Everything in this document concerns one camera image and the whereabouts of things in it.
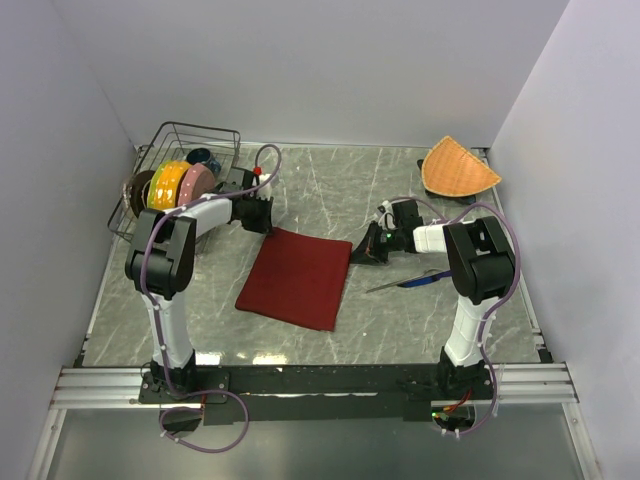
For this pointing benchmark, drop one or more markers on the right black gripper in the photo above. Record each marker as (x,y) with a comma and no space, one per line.
(369,251)

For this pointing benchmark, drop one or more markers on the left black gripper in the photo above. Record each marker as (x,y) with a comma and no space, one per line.
(264,225)

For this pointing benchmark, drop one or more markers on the blue handled knife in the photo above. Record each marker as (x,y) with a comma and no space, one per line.
(426,278)

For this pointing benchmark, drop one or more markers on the dark red cloth napkin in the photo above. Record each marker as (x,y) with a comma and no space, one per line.
(297,279)

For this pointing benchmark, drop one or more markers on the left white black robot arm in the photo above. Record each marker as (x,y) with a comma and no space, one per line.
(161,260)

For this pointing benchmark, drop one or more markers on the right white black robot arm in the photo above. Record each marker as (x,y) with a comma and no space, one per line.
(481,264)

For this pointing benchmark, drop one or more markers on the pink dotted plate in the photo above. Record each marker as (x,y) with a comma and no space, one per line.
(198,180)

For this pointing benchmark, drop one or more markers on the dark teal mug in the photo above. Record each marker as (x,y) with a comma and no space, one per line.
(205,157)

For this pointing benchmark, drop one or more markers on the yellow green plate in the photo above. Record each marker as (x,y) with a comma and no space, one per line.
(165,184)

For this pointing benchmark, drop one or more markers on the orange woven fan basket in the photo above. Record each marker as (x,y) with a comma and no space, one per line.
(451,170)

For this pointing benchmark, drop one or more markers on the dark brown plate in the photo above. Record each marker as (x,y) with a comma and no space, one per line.
(135,192)

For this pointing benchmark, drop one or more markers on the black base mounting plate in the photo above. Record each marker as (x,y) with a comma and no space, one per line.
(230,394)

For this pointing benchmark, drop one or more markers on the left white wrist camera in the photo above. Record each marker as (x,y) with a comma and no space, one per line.
(265,191)

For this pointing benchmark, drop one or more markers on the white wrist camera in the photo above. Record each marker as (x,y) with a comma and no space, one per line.
(265,191)
(386,219)

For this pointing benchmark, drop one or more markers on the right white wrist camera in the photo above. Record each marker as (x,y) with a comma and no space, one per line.
(386,219)

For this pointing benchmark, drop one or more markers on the black wire dish rack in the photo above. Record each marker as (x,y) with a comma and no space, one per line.
(173,141)

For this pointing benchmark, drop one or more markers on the aluminium extrusion rail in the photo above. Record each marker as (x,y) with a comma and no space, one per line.
(119,388)

